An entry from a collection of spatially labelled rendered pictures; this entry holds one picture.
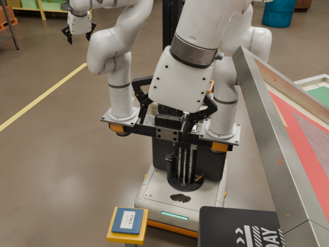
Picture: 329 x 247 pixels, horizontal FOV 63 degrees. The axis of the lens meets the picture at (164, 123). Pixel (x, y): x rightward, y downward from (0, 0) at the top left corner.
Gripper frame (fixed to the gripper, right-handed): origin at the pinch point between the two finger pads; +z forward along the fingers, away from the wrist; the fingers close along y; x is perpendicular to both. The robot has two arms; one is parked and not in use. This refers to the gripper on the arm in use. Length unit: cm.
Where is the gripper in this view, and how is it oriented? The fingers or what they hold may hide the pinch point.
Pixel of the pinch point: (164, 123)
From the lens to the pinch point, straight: 54.5
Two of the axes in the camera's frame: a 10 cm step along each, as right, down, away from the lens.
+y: -9.5, -2.9, -1.0
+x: -0.9, 5.8, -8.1
